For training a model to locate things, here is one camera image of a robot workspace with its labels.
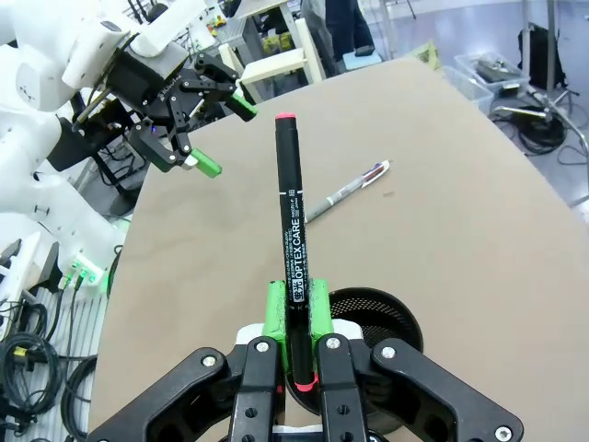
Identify grey metal tripod stand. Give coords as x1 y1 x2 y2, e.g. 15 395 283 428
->
522 0 589 209

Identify black floor cable coil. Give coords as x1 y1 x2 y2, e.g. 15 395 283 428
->
488 104 568 156

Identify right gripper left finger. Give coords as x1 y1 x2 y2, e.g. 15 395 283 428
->
87 280 289 442

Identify black backpack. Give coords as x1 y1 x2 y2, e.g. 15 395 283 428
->
517 25 566 89

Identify black mesh pen holder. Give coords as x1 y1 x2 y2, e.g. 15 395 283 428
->
284 287 424 434

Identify silver multicolour ballpoint pen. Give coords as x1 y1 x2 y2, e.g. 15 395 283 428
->
303 159 391 224

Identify clear plastic storage bin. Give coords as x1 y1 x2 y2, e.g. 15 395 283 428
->
453 52 531 111

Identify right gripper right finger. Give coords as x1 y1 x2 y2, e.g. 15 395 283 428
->
310 278 525 442

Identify black cable bundle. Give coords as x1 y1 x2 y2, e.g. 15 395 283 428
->
0 297 98 441

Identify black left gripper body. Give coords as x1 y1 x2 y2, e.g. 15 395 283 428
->
108 48 203 134

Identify light blue box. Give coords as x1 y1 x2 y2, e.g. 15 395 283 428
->
334 48 384 71

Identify robot base with green lights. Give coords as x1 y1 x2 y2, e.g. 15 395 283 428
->
55 255 110 297

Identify white wooden chair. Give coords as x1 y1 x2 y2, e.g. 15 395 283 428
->
219 20 342 101

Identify person in dark trousers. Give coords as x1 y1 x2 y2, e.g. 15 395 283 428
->
301 0 377 60

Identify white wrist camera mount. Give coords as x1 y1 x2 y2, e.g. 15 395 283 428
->
132 0 191 83

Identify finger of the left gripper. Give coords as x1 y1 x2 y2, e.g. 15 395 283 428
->
181 52 258 122
128 96 224 180

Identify black highlighter pen pink caps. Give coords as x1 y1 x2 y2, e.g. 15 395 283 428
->
274 112 319 395

